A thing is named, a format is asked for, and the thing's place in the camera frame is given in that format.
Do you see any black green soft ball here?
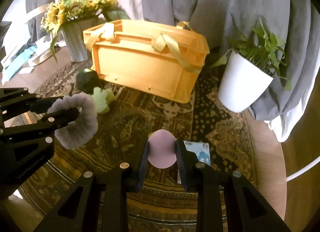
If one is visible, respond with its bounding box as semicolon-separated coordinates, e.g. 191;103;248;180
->
75;68;103;95

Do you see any light green soft toy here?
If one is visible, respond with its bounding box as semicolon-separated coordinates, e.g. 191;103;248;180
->
92;87;116;114

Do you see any blue cloth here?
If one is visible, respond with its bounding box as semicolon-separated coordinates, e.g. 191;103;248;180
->
2;45;37;84

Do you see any patterned paisley rug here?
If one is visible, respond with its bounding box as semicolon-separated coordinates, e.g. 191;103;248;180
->
20;70;258;231

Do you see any white hoop stand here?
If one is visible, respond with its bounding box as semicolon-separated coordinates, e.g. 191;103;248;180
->
286;156;320;182

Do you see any grey ribbed vase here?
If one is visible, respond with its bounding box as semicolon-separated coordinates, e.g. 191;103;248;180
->
61;18;98;63

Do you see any sunflower bouquet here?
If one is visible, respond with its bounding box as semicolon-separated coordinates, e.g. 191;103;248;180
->
41;0;129;52

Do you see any white plant pot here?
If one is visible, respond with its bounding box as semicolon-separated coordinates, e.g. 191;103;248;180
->
217;51;273;113

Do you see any orange plastic storage box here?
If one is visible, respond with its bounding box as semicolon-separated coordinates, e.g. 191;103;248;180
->
83;19;209;103

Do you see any green potted plant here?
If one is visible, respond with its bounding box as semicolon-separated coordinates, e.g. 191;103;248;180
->
212;17;292;91

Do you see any grey curtain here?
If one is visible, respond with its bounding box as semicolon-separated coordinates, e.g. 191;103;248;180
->
26;0;319;127

